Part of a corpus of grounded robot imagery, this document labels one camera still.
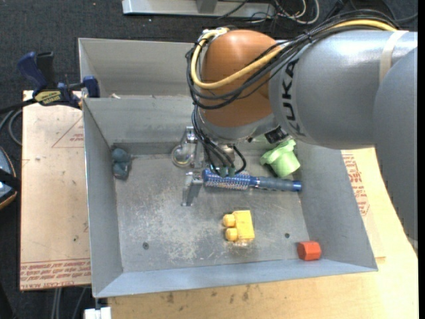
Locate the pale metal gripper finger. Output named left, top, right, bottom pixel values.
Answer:
left=181, top=170, right=204, bottom=207
left=180, top=126, right=198, bottom=152

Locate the blue bristle brush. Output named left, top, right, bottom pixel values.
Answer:
left=202, top=169, right=303, bottom=193

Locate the grey metal bin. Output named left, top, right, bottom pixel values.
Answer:
left=78, top=37, right=379, bottom=299

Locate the light green plastic cup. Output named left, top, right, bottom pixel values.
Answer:
left=259, top=139, right=301, bottom=179

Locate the yellow toy building block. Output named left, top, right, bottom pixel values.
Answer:
left=221, top=210, right=256, bottom=246

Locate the dark grey-blue toy figure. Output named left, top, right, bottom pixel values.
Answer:
left=110, top=148, right=133, bottom=180

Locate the red-orange hexagonal block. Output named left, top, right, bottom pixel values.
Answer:
left=296, top=240, right=323, bottom=262

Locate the brown cardboard board, red print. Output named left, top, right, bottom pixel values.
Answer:
left=19, top=90, right=388, bottom=292

